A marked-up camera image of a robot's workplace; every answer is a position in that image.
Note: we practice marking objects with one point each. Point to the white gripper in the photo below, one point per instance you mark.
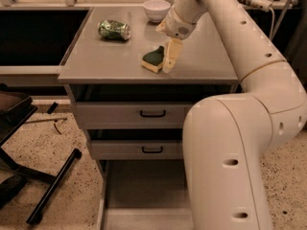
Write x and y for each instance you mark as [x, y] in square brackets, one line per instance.
[177, 26]

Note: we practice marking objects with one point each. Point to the green and yellow sponge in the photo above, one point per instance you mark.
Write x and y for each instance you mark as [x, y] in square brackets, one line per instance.
[153, 60]

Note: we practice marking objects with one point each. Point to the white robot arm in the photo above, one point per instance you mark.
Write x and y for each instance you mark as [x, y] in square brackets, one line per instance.
[224, 136]

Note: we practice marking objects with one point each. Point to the grey drawer cabinet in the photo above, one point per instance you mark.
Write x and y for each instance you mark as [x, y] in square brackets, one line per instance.
[95, 60]

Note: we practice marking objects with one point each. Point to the top grey drawer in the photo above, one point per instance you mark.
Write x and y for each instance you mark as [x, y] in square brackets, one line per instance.
[98, 106]

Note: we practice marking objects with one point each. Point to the grey drawer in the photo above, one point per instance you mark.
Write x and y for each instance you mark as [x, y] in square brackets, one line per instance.
[135, 144]
[144, 195]
[98, 106]

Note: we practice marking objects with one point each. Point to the middle grey drawer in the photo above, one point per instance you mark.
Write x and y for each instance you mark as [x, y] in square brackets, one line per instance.
[135, 144]

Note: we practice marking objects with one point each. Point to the bottom grey drawer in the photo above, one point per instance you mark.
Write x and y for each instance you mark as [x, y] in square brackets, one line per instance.
[144, 195]

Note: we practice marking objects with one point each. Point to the white ceramic bowl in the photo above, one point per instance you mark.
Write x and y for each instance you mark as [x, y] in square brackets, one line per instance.
[156, 10]

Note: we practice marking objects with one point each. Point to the crushed green soda can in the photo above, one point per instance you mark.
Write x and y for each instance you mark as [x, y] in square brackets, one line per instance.
[114, 30]

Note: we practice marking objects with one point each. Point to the black shoe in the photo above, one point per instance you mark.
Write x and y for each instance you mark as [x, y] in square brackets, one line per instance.
[10, 188]

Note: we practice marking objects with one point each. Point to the grey metal rail frame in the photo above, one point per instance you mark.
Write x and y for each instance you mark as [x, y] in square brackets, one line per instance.
[35, 42]

